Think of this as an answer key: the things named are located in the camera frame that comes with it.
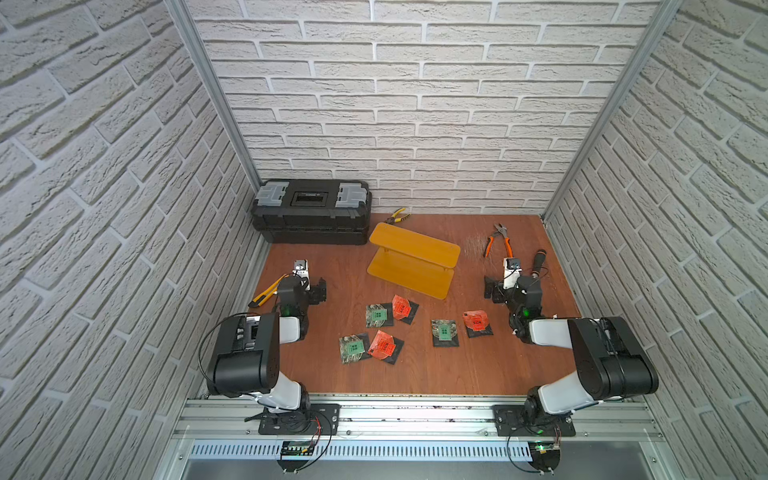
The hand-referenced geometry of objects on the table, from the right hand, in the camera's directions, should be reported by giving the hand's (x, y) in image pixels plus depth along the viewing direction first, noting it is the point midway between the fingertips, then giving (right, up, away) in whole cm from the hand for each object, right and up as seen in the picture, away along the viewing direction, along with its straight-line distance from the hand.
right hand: (505, 275), depth 94 cm
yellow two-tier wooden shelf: (-29, +5, -3) cm, 30 cm away
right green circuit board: (+1, -40, -23) cm, 46 cm away
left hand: (-64, +1, 0) cm, 64 cm away
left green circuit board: (-60, -41, -22) cm, 76 cm away
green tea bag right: (-20, -17, -6) cm, 27 cm away
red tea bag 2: (-10, -14, -5) cm, 18 cm away
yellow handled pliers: (-37, +21, +23) cm, 48 cm away
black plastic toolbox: (-63, +21, +3) cm, 67 cm away
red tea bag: (-34, -10, 0) cm, 35 cm away
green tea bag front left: (-49, -20, -9) cm, 54 cm away
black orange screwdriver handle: (+16, +5, +10) cm, 20 cm away
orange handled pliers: (+7, +16, +20) cm, 26 cm away
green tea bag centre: (-41, -12, -2) cm, 43 cm away
